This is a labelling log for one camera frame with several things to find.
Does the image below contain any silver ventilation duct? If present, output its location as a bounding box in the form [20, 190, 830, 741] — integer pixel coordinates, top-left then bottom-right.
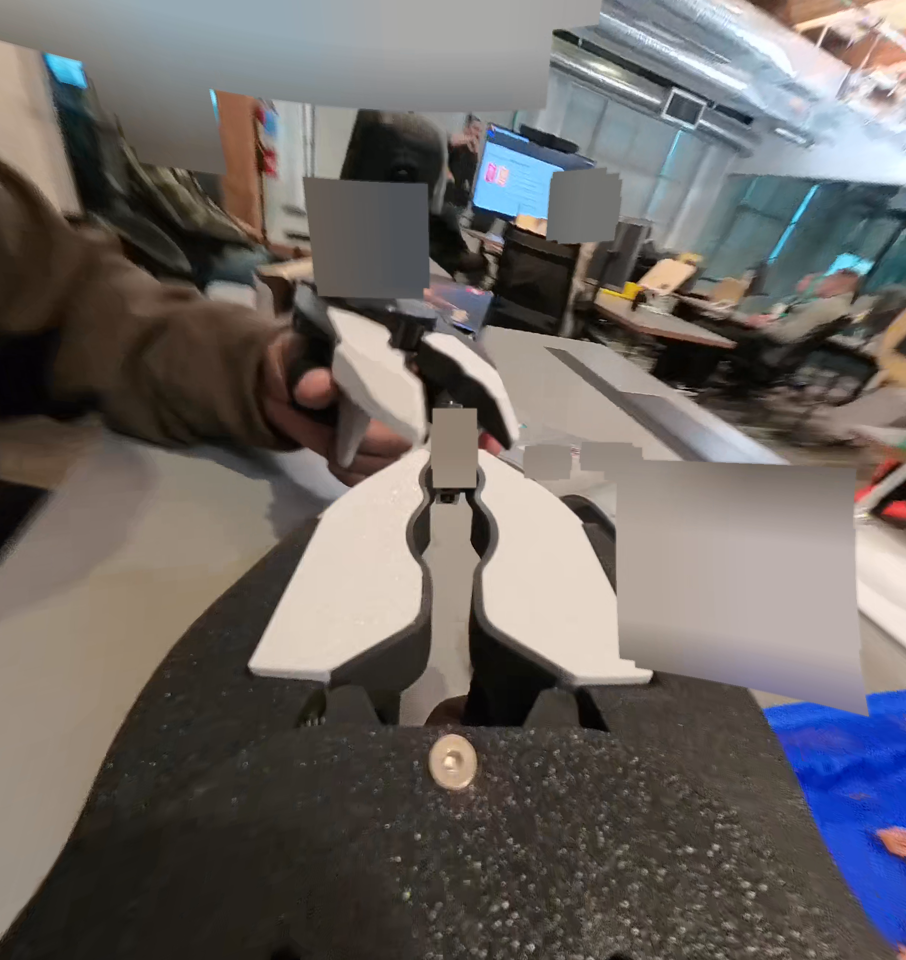
[553, 0, 855, 147]

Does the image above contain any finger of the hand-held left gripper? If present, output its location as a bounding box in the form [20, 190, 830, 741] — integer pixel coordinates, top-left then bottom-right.
[325, 307, 430, 446]
[421, 333, 520, 453]

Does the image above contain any background office desk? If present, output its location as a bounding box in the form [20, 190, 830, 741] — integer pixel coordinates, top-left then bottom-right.
[595, 293, 735, 354]

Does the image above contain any blue storage bin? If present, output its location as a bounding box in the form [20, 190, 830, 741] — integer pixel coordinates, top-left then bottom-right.
[762, 687, 906, 960]

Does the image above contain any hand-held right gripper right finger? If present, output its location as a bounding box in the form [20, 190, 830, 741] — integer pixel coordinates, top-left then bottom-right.
[468, 453, 654, 689]

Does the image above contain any black mesh office chair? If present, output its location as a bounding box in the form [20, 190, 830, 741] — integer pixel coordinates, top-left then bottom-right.
[489, 225, 583, 337]

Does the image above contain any person's left hand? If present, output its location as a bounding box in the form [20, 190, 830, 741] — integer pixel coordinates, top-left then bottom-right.
[261, 337, 423, 488]

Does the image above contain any person's left forearm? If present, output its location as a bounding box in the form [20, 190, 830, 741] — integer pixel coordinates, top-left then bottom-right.
[0, 143, 296, 452]

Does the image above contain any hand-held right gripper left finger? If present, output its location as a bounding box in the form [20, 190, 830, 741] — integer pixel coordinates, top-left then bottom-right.
[247, 448, 433, 683]

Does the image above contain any grey desk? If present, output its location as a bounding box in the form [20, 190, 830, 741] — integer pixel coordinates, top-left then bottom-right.
[0, 326, 790, 960]

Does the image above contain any dark desk cable strip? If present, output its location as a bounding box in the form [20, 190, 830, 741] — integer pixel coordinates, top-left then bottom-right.
[546, 345, 731, 460]

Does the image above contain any computer monitor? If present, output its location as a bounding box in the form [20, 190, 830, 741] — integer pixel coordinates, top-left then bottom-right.
[470, 124, 595, 222]

